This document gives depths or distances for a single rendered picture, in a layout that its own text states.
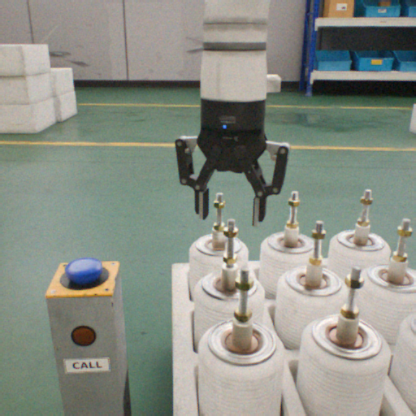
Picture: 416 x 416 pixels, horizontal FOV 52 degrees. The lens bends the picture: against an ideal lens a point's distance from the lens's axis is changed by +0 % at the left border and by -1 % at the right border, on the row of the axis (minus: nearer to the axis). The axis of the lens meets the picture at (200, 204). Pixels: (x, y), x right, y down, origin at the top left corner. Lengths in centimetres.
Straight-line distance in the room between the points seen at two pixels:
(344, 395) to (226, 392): 13
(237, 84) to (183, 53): 516
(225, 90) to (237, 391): 31
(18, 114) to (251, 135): 258
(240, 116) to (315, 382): 30
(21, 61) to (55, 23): 312
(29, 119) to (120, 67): 295
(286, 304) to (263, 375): 15
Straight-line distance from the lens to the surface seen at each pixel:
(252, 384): 47
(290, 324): 61
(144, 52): 570
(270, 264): 69
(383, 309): 63
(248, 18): 47
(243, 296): 45
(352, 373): 49
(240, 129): 47
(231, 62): 46
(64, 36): 598
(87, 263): 49
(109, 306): 47
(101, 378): 53
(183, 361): 57
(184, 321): 64
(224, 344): 49
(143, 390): 80
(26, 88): 296
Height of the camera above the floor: 56
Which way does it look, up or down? 21 degrees down
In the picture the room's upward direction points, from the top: straight up
